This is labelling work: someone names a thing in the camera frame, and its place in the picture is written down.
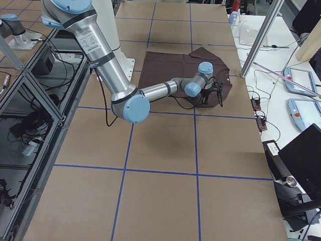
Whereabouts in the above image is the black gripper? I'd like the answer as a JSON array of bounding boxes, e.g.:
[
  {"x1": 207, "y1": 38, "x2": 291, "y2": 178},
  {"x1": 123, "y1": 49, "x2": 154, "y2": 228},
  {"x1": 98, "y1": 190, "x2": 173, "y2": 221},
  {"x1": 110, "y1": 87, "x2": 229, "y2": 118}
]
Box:
[{"x1": 201, "y1": 89, "x2": 211, "y2": 103}]

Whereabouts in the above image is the dark brown t-shirt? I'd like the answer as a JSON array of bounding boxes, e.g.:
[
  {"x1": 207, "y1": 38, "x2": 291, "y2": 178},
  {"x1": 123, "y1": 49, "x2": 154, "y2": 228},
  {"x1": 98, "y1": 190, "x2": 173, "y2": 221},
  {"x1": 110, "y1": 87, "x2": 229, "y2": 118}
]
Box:
[{"x1": 138, "y1": 47, "x2": 232, "y2": 107}]

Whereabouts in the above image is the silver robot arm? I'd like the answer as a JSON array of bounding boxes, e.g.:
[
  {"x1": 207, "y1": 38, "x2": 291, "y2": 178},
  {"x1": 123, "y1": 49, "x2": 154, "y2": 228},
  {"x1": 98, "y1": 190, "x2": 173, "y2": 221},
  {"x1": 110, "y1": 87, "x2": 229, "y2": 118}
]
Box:
[{"x1": 42, "y1": 1, "x2": 214, "y2": 124}]

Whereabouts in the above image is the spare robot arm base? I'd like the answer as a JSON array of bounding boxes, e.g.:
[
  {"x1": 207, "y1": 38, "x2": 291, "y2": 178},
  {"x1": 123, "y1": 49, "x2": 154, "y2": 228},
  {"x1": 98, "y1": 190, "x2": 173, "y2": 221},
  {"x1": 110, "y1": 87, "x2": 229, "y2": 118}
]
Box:
[{"x1": 1, "y1": 14, "x2": 43, "y2": 50}]

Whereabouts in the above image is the orange circuit board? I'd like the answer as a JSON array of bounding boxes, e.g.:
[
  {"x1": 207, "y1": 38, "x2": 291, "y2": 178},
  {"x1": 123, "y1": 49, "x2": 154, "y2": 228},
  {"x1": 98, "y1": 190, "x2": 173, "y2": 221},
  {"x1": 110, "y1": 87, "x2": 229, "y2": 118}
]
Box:
[{"x1": 250, "y1": 98, "x2": 267, "y2": 132}]

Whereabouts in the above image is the red cylinder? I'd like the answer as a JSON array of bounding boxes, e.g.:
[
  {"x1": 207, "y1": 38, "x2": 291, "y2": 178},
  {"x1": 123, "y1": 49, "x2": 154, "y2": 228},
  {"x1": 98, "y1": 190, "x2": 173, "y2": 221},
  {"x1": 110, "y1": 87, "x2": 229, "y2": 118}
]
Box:
[{"x1": 231, "y1": 0, "x2": 241, "y2": 12}]

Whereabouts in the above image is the upper blue teach pendant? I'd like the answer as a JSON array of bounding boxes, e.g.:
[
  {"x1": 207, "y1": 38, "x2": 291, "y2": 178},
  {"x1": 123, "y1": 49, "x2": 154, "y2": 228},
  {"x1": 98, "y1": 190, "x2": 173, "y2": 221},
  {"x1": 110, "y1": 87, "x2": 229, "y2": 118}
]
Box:
[{"x1": 284, "y1": 67, "x2": 317, "y2": 97}]

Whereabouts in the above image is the blue teach pendant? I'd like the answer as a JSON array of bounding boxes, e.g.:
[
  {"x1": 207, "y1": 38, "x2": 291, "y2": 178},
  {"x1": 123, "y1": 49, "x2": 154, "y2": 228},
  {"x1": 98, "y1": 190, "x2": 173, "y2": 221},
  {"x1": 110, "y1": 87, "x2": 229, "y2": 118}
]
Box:
[
  {"x1": 284, "y1": 67, "x2": 317, "y2": 97},
  {"x1": 287, "y1": 98, "x2": 320, "y2": 132}
]

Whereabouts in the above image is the lower blue teach pendant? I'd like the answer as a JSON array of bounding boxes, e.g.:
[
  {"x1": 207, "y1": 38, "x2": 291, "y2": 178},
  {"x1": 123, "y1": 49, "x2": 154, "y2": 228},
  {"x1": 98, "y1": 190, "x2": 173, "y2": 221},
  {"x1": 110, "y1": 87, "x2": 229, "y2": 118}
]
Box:
[{"x1": 287, "y1": 98, "x2": 320, "y2": 132}]

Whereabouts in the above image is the reacher grabber stick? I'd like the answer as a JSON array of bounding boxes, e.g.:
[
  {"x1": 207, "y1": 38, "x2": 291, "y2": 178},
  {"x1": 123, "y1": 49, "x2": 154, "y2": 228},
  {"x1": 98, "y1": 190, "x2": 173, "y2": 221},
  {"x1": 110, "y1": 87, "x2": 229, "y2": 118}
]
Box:
[{"x1": 253, "y1": 62, "x2": 320, "y2": 98}]

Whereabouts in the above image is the aluminium frame post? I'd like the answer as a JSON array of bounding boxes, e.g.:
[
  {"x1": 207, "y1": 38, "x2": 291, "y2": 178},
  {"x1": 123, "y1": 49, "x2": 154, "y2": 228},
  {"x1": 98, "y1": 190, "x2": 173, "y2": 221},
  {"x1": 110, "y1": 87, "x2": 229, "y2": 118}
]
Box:
[{"x1": 240, "y1": 0, "x2": 284, "y2": 78}]

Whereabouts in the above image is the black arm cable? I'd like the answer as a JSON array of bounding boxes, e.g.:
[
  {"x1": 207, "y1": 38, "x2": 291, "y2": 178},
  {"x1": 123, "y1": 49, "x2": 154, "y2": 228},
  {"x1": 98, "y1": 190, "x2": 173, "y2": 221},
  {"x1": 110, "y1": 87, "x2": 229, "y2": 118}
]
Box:
[{"x1": 96, "y1": 75, "x2": 224, "y2": 127}]

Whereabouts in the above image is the aluminium frame rack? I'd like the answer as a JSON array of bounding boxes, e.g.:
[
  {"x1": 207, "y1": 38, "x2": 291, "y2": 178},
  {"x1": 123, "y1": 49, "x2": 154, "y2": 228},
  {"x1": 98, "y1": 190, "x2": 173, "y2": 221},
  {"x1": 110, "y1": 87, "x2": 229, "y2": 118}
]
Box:
[{"x1": 1, "y1": 30, "x2": 89, "y2": 240}]

